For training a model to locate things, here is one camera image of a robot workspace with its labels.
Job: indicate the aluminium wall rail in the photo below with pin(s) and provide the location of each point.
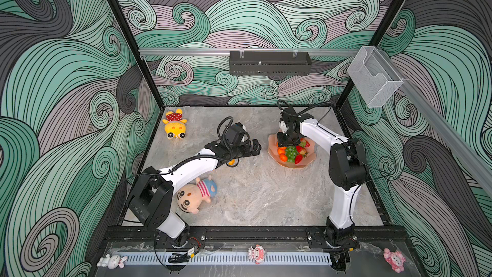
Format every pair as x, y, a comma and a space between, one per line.
194, 51

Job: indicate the orange tangerine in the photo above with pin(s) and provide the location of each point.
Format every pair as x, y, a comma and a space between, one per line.
281, 150
283, 157

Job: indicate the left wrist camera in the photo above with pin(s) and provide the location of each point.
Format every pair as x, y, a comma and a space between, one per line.
235, 134

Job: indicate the pink melody figurine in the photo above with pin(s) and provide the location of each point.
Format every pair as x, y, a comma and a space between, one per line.
395, 259

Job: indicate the clear acrylic wall box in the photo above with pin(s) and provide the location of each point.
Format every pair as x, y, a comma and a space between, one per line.
375, 76

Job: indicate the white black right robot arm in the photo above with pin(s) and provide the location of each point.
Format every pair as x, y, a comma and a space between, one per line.
347, 169

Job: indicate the green grape bunch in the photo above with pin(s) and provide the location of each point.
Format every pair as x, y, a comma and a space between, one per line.
291, 153

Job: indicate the black wall tray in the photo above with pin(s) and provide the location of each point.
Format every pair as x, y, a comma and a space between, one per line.
269, 64

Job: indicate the white slotted cable duct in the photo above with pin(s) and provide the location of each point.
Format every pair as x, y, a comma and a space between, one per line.
231, 258

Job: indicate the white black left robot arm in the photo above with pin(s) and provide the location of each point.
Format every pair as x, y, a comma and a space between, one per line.
154, 190

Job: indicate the boy doll plush toy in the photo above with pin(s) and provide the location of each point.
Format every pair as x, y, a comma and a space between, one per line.
190, 197

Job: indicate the yellow cow plush toy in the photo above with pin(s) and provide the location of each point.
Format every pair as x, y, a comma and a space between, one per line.
175, 124

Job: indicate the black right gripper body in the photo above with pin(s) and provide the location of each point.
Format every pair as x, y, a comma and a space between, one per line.
287, 139

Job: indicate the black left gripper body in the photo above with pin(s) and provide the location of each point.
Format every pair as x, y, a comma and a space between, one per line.
242, 151

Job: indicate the white bunny figurine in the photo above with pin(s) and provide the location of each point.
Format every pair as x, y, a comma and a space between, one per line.
112, 262

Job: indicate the pink scalloped fruit bowl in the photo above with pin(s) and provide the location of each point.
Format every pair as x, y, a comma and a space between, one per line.
309, 157

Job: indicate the pink white chopper figurine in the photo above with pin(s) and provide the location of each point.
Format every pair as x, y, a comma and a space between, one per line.
257, 254

